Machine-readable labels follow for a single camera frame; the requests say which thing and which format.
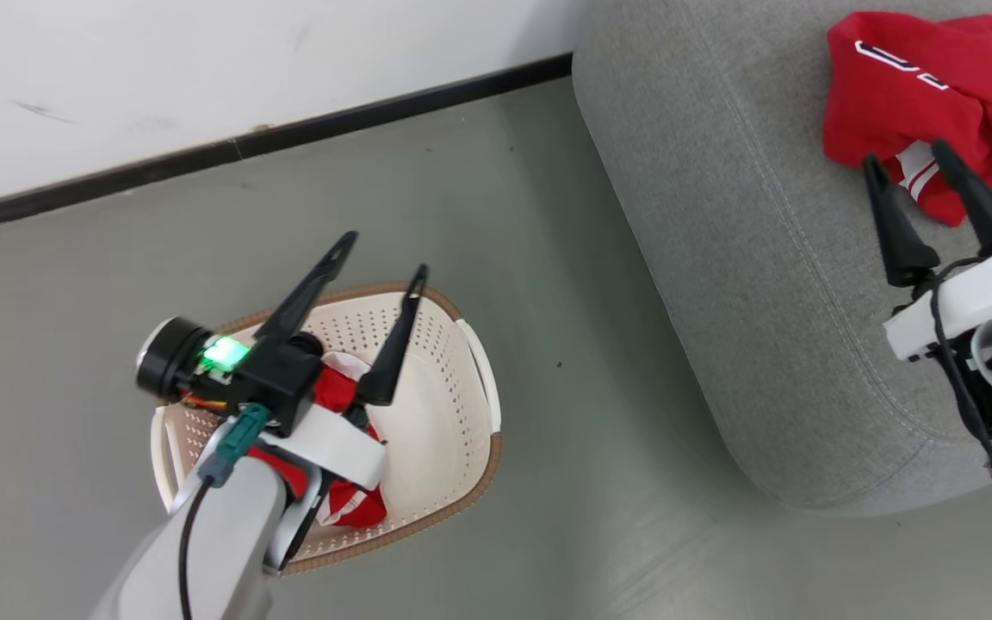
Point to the black wall baseboard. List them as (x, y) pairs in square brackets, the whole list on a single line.
[(238, 148)]

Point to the red jersey with white trim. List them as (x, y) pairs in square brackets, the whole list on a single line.
[(978, 60)]

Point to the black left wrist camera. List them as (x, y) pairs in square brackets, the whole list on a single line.
[(169, 357)]

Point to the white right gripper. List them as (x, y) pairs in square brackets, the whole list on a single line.
[(987, 297)]

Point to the red and white striped garment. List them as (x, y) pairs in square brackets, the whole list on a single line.
[(350, 508)]

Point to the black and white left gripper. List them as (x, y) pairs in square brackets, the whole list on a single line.
[(281, 383)]

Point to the grey fabric sofa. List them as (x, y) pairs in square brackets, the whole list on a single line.
[(720, 215)]

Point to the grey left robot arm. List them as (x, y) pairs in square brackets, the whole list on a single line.
[(229, 534)]

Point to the cream perforated laundry basket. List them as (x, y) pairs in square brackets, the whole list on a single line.
[(436, 413)]

